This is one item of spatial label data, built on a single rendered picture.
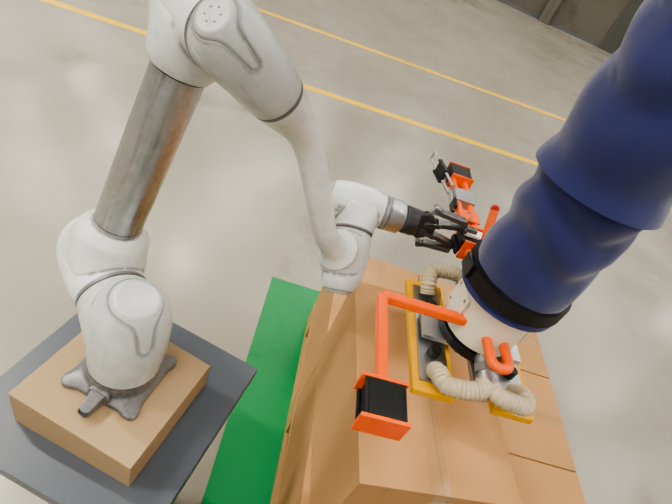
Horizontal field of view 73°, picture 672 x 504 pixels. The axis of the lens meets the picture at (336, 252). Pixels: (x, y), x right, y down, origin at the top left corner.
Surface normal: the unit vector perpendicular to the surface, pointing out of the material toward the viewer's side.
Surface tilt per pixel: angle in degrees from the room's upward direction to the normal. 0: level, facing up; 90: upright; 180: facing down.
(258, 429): 0
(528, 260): 73
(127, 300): 10
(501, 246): 83
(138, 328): 65
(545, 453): 0
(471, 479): 0
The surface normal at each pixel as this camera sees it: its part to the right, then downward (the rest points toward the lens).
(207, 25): -0.22, -0.24
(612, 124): -0.70, -0.05
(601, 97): -0.81, -0.29
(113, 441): 0.39, -0.69
